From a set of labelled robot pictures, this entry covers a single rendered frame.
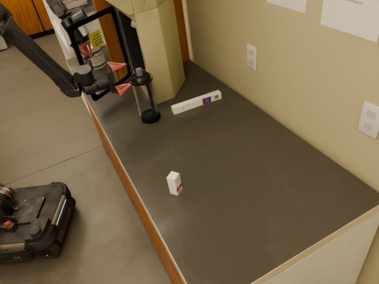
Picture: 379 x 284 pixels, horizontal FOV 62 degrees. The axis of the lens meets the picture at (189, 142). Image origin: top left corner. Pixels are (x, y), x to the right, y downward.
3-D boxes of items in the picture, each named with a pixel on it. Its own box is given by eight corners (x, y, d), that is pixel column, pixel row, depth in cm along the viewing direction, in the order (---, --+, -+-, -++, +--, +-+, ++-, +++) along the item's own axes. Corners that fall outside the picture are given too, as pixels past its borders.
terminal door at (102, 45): (132, 76, 186) (113, 5, 161) (94, 102, 168) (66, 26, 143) (131, 75, 187) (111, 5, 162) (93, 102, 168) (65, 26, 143)
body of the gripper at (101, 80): (110, 71, 134) (93, 77, 132) (117, 92, 140) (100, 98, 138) (106, 66, 139) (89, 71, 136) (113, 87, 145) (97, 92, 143)
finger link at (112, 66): (127, 61, 135) (106, 68, 132) (131, 76, 139) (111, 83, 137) (122, 56, 140) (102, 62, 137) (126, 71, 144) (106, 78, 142)
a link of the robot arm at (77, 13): (60, 12, 161) (52, 7, 152) (79, 0, 160) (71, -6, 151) (72, 33, 162) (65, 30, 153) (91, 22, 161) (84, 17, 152)
